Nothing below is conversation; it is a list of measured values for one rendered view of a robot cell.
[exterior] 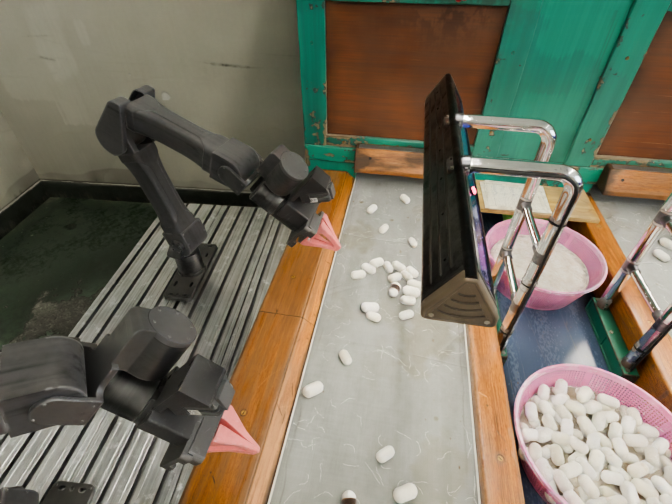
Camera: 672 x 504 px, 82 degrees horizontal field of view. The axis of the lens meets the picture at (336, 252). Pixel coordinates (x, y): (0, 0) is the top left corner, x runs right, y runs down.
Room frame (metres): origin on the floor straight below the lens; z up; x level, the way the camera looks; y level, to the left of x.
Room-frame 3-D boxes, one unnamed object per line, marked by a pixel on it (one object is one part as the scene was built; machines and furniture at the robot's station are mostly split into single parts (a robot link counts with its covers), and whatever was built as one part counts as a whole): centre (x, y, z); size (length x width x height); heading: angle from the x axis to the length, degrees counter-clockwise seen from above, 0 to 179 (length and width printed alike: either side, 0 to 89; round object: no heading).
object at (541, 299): (0.68, -0.49, 0.72); 0.27 x 0.27 x 0.10
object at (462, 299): (0.57, -0.19, 1.08); 0.62 x 0.08 x 0.07; 170
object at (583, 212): (0.90, -0.53, 0.77); 0.33 x 0.15 x 0.01; 80
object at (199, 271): (0.72, 0.37, 0.71); 0.20 x 0.07 x 0.08; 174
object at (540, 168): (0.55, -0.26, 0.90); 0.20 x 0.19 x 0.45; 170
